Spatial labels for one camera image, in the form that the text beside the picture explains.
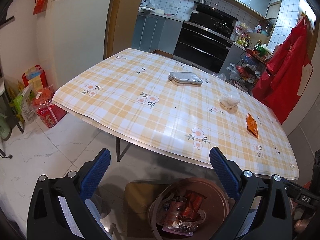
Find yellow plaid floral tablecloth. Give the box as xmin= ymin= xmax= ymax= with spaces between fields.
xmin=53 ymin=48 xmax=299 ymax=180

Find dark red snack bag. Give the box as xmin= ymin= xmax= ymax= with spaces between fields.
xmin=162 ymin=190 xmax=207 ymax=237

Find red gift box on floor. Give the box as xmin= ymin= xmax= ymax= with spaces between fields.
xmin=36 ymin=103 xmax=67 ymax=128

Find bubble wrap roll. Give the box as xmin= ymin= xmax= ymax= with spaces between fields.
xmin=219 ymin=92 xmax=241 ymax=109

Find black built-in oven stove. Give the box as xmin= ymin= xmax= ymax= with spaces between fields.
xmin=173 ymin=0 xmax=238 ymax=73

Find orange sachet packet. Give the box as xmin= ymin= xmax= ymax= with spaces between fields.
xmin=246 ymin=113 xmax=259 ymax=139

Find grey kitchen base cabinets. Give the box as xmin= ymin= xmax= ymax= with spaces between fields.
xmin=131 ymin=12 xmax=183 ymax=55

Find brown round trash bin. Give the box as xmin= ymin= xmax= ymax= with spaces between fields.
xmin=148 ymin=178 xmax=230 ymax=239

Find wire rack with snacks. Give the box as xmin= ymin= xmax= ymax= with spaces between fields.
xmin=225 ymin=40 xmax=272 ymax=95

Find grey mesh scrubbing pad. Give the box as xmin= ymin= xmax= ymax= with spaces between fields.
xmin=168 ymin=72 xmax=203 ymax=86

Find cream two-door refrigerator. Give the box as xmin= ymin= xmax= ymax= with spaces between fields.
xmin=36 ymin=0 xmax=111 ymax=89

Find red hanging apron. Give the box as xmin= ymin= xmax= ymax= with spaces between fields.
xmin=252 ymin=16 xmax=313 ymax=124

